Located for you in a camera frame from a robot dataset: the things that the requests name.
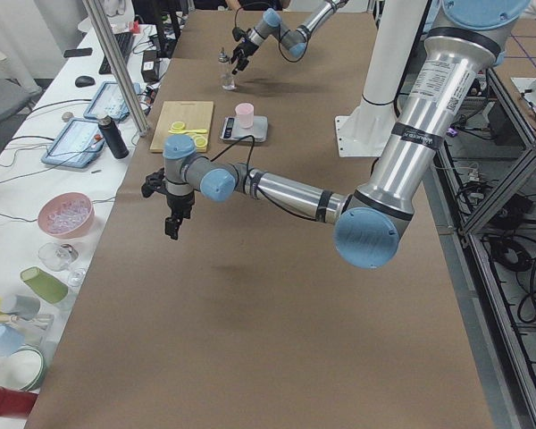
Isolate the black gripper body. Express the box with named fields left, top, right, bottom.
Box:
left=240, top=31, right=260, bottom=55
left=166, top=192, right=195, bottom=219

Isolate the glass sauce bottle metal spout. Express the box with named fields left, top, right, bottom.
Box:
left=218, top=47, right=237, bottom=91

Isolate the pink plastic cup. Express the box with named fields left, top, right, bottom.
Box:
left=235, top=102, right=255, bottom=129

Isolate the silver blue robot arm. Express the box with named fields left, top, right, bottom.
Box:
left=160, top=1, right=527, bottom=269
left=230, top=1, right=348, bottom=75

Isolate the silver kitchen scale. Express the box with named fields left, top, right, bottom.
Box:
left=220, top=115, right=269, bottom=143

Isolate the green cup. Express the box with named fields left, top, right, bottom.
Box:
left=20, top=266, right=69, bottom=305

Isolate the grey cup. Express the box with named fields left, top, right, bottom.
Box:
left=0, top=294, right=41, bottom=320

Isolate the light blue cup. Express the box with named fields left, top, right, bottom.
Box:
left=0, top=324, right=25, bottom=357

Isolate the lemon slice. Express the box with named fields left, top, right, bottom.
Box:
left=194, top=136, right=207, bottom=148
left=169, top=121, right=186, bottom=132

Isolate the bamboo cutting board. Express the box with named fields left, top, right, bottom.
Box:
left=149, top=101, right=214, bottom=153

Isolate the yellow plastic knife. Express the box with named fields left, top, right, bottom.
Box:
left=177, top=129, right=208, bottom=134

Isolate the black water bottle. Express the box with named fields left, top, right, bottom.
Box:
left=96, top=114, right=129, bottom=159

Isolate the pink bowl with ice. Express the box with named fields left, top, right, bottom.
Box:
left=38, top=192, right=95, bottom=239

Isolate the black keyboard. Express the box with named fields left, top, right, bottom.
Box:
left=98, top=30, right=136, bottom=76

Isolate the wine glass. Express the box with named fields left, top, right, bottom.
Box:
left=38, top=242, right=87, bottom=288

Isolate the teach pendant near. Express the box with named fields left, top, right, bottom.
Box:
left=41, top=118, right=105, bottom=169

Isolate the teach pendant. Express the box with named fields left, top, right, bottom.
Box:
left=83, top=81, right=129, bottom=122
left=41, top=118, right=105, bottom=169

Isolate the teach pendant far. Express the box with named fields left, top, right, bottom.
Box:
left=83, top=81, right=129, bottom=122

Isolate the black phone on desk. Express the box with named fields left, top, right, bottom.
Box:
left=63, top=47, right=93, bottom=59

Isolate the black computer mouse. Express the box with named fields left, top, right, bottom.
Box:
left=74, top=75, right=96, bottom=88

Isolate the white green rim bowl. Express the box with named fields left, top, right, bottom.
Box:
left=0, top=347, right=46, bottom=391

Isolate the red cylinder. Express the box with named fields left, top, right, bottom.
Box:
left=0, top=386, right=38, bottom=418

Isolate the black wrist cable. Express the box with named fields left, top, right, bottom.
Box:
left=207, top=134, right=256, bottom=180

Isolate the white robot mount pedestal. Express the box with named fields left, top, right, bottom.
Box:
left=336, top=0, right=431, bottom=157

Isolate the aluminium frame post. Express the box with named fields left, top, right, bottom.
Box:
left=83, top=0, right=149, bottom=137

